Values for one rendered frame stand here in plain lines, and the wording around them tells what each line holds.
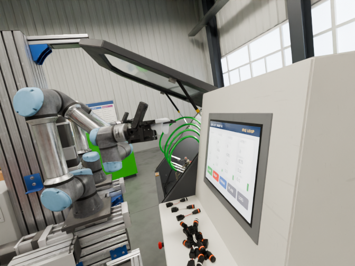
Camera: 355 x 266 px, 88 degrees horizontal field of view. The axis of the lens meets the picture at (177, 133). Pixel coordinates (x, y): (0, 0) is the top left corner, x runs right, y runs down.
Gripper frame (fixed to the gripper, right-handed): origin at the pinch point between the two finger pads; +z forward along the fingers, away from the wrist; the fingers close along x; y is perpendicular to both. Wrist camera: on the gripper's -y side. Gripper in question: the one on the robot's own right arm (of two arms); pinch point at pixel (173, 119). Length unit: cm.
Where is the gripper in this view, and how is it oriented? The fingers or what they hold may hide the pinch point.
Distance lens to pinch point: 74.5
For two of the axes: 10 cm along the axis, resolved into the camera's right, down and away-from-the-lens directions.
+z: 9.8, -1.5, -1.4
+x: -1.4, 0.2, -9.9
